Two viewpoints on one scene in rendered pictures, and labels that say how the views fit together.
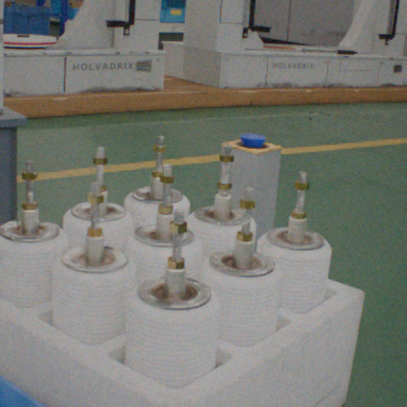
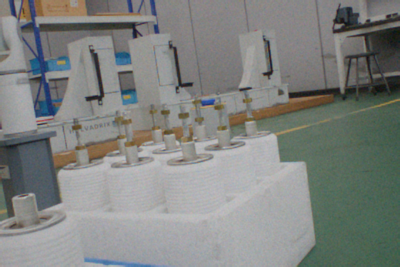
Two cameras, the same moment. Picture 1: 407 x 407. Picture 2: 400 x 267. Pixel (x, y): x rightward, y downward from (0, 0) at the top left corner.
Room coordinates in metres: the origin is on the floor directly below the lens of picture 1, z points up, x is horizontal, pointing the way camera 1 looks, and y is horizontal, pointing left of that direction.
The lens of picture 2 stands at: (-0.10, 0.07, 0.37)
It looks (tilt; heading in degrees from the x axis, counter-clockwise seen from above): 6 degrees down; 355
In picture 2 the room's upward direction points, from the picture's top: 8 degrees counter-clockwise
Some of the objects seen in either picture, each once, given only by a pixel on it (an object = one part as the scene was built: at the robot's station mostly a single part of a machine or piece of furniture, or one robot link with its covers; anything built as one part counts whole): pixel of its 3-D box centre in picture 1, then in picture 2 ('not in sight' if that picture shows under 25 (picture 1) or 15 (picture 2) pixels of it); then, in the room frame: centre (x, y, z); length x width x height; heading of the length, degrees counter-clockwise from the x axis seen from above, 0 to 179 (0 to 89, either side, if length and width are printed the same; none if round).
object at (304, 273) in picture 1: (287, 303); (258, 179); (0.83, -0.12, 0.16); 0.10 x 0.10 x 0.18
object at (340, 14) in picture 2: not in sight; (346, 16); (4.82, -2.11, 0.87); 0.41 x 0.17 x 0.25; 127
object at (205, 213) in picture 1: (222, 216); (202, 139); (0.90, -0.03, 0.25); 0.08 x 0.08 x 0.01
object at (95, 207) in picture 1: (94, 216); (128, 133); (0.71, 0.12, 0.30); 0.01 x 0.01 x 0.08; 76
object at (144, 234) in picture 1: (163, 235); (171, 150); (0.80, 0.05, 0.25); 0.08 x 0.08 x 0.01
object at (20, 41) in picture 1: (23, 40); (30, 121); (3.07, 0.87, 0.29); 0.30 x 0.30 x 0.06
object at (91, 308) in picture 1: (94, 331); (141, 214); (0.71, 0.12, 0.16); 0.10 x 0.10 x 0.18
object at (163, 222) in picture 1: (164, 225); (170, 143); (0.80, 0.05, 0.26); 0.02 x 0.02 x 0.03
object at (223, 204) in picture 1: (223, 207); (201, 133); (0.90, -0.03, 0.26); 0.02 x 0.02 x 0.03
